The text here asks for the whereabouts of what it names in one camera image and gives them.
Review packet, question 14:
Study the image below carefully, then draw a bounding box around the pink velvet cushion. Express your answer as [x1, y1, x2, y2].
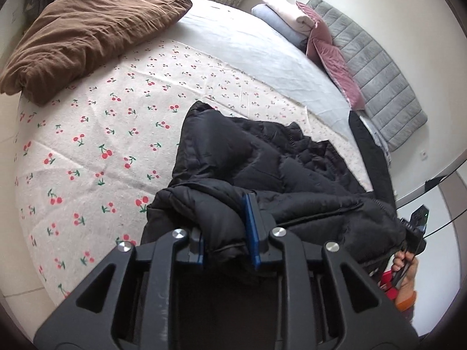
[313, 38, 366, 111]
[295, 1, 333, 58]

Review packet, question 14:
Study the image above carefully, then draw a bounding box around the brown pillow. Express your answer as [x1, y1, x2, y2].
[0, 0, 193, 107]

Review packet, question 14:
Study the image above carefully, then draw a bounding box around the folded light blue cloth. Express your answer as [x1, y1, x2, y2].
[251, 4, 310, 49]

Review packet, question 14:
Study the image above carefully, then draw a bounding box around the black puffer jacket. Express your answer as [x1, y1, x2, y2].
[140, 100, 411, 285]

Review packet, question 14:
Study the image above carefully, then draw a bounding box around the black cable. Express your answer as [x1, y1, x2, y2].
[423, 173, 458, 239]

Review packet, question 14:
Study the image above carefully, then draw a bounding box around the cherry print bed sheet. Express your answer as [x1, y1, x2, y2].
[14, 33, 373, 307]

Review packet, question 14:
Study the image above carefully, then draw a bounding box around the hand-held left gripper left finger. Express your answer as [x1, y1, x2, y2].
[34, 227, 205, 350]

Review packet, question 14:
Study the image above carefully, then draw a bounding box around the person's right forearm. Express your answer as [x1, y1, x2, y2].
[395, 290, 417, 321]

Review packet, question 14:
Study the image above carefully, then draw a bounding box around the black cloth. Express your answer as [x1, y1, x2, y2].
[348, 110, 398, 210]

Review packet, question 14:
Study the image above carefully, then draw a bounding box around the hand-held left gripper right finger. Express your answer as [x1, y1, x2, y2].
[243, 192, 419, 350]

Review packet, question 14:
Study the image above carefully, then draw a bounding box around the grey padded headboard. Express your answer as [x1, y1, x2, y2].
[306, 0, 428, 153]

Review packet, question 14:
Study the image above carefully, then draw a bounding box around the folded cream cloth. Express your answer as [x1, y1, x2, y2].
[260, 0, 319, 34]

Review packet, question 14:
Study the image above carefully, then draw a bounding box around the person's right hand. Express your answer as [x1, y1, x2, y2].
[391, 250, 419, 301]

